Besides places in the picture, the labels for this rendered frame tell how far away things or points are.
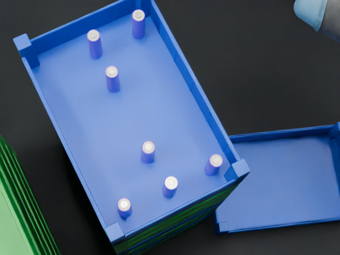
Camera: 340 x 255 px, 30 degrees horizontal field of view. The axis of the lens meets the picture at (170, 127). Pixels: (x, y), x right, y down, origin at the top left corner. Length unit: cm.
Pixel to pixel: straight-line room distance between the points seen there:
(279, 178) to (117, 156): 59
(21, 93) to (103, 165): 59
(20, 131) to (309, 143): 63
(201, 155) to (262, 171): 52
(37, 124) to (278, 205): 55
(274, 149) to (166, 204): 58
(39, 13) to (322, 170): 73
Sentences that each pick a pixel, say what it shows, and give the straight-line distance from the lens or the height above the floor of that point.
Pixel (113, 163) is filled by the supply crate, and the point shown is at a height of 48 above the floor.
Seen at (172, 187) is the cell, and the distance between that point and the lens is 82.
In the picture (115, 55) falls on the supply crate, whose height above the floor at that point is 48.
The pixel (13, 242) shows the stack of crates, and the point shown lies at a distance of 97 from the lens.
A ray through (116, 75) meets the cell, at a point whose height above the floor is 55.
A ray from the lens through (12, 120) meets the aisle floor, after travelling 143.
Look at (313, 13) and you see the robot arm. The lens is 74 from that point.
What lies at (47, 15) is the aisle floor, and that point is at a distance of 150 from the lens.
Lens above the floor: 135
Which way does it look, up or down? 75 degrees down
